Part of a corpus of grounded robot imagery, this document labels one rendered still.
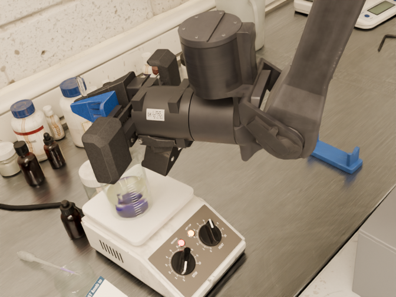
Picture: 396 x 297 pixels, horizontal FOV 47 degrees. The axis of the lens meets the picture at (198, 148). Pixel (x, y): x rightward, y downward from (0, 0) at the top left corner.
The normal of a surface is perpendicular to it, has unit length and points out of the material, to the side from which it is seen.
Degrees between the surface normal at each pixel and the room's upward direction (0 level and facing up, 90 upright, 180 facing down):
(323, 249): 0
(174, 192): 0
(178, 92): 1
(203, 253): 30
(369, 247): 90
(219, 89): 93
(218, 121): 66
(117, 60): 90
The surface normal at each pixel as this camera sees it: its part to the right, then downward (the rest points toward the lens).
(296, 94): -0.21, 0.24
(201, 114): -0.35, 0.04
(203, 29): -0.17, -0.74
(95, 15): 0.69, 0.36
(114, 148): 0.93, 0.08
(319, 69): -0.32, 0.66
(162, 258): 0.26, -0.53
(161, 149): 0.04, 0.62
